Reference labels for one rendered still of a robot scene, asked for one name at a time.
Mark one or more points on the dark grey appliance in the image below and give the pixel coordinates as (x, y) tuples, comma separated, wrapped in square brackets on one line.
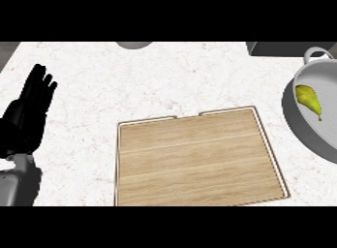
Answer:
[(291, 47)]

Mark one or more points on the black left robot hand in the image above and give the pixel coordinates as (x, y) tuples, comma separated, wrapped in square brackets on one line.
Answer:
[(25, 109)]

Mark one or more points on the yellow-green pear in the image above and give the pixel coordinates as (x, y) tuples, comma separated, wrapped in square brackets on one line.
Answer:
[(308, 98)]

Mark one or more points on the grey round object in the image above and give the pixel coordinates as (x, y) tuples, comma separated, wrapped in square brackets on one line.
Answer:
[(134, 44)]

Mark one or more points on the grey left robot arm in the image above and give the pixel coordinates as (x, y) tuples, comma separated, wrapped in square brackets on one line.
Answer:
[(12, 184)]

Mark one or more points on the wooden tray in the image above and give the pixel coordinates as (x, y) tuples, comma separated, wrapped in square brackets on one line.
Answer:
[(195, 158)]

